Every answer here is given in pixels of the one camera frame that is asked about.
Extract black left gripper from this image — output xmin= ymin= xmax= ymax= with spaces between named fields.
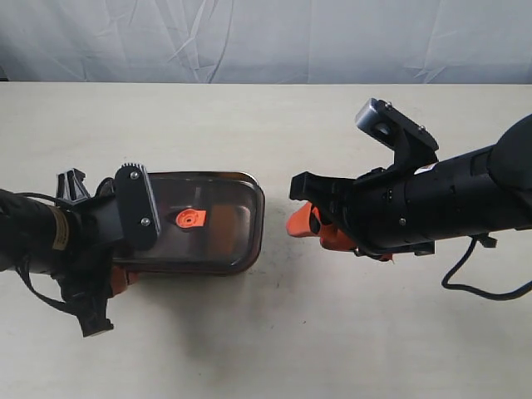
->
xmin=56 ymin=168 xmax=140 ymax=337

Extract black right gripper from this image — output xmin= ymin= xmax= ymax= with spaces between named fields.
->
xmin=286 ymin=164 xmax=436 ymax=262

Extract dark translucent lunch box lid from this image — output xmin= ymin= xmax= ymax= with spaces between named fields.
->
xmin=114 ymin=171 xmax=265 ymax=275

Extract steel two-compartment lunch box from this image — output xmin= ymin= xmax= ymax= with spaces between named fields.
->
xmin=96 ymin=177 xmax=140 ymax=297

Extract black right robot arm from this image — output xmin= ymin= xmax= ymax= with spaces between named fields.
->
xmin=286 ymin=116 xmax=531 ymax=259

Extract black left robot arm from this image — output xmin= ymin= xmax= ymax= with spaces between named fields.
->
xmin=1 ymin=177 xmax=133 ymax=337

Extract blue-grey backdrop cloth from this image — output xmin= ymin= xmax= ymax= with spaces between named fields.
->
xmin=1 ymin=1 xmax=531 ymax=84

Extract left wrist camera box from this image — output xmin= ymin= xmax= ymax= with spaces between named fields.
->
xmin=114 ymin=163 xmax=161 ymax=251

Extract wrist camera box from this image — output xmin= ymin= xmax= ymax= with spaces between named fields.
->
xmin=355 ymin=98 xmax=439 ymax=170
xmin=114 ymin=163 xmax=161 ymax=251

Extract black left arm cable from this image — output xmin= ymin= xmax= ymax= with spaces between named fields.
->
xmin=16 ymin=190 xmax=71 ymax=317

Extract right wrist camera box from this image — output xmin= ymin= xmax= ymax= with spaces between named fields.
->
xmin=355 ymin=98 xmax=439 ymax=170

